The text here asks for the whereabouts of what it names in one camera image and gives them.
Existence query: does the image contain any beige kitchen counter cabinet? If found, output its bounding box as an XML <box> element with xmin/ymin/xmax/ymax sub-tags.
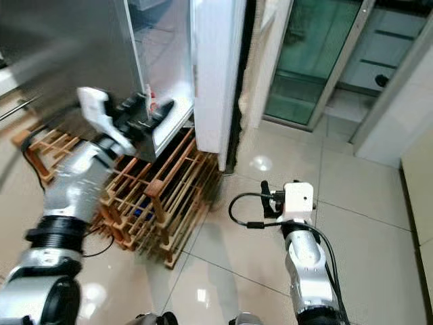
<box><xmin>0</xmin><ymin>64</ymin><xmax>41</xmax><ymax>136</ymax></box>

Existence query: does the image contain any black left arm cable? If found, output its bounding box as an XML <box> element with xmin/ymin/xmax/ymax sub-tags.
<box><xmin>0</xmin><ymin>129</ymin><xmax>55</xmax><ymax>187</ymax></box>

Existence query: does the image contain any robot leg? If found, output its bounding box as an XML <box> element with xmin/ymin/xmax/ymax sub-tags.
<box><xmin>135</xmin><ymin>313</ymin><xmax>177</xmax><ymax>325</ymax></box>
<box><xmin>233</xmin><ymin>313</ymin><xmax>271</xmax><ymax>325</ymax></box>

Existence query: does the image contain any silver cabinet bar handle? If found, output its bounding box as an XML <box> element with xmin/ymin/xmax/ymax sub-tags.
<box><xmin>0</xmin><ymin>98</ymin><xmax>41</xmax><ymax>119</ymax></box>

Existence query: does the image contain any wooden slatted rack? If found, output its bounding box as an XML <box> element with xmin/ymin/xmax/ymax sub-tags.
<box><xmin>10</xmin><ymin>127</ymin><xmax>223</xmax><ymax>269</ymax></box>

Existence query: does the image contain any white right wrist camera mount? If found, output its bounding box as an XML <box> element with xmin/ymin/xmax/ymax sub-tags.
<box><xmin>283</xmin><ymin>181</ymin><xmax>315</xmax><ymax>223</ymax></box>

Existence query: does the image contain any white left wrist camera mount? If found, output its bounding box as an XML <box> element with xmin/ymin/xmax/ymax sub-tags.
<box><xmin>78</xmin><ymin>87</ymin><xmax>133</xmax><ymax>160</ymax></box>

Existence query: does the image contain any robot left leg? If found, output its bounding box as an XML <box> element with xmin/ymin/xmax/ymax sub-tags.
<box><xmin>135</xmin><ymin>313</ymin><xmax>177</xmax><ymax>325</ymax></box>

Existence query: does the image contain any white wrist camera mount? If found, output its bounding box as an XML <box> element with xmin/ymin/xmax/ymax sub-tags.
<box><xmin>78</xmin><ymin>87</ymin><xmax>133</xmax><ymax>160</ymax></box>
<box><xmin>283</xmin><ymin>181</ymin><xmax>315</xmax><ymax>223</ymax></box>

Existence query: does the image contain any white fridge door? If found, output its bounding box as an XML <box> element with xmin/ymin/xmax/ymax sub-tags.
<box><xmin>189</xmin><ymin>0</ymin><xmax>258</xmax><ymax>173</ymax></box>

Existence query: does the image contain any silver mini fridge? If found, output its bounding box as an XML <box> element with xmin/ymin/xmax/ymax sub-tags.
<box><xmin>0</xmin><ymin>0</ymin><xmax>197</xmax><ymax>163</ymax></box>

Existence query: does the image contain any robot right leg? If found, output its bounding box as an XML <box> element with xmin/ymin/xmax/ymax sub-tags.
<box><xmin>233</xmin><ymin>313</ymin><xmax>271</xmax><ymax>325</ymax></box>

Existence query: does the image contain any green glass door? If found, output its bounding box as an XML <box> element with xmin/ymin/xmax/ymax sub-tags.
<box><xmin>264</xmin><ymin>0</ymin><xmax>376</xmax><ymax>129</ymax></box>

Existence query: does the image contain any frosted glass framed door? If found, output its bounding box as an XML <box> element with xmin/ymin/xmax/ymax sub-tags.
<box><xmin>338</xmin><ymin>7</ymin><xmax>433</xmax><ymax>95</ymax></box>

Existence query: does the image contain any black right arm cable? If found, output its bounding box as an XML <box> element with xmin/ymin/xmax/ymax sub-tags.
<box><xmin>229</xmin><ymin>192</ymin><xmax>346</xmax><ymax>319</ymax></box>

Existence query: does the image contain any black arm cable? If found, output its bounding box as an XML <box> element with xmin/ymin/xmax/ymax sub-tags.
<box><xmin>0</xmin><ymin>129</ymin><xmax>55</xmax><ymax>187</ymax></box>
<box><xmin>229</xmin><ymin>192</ymin><xmax>346</xmax><ymax>319</ymax></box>

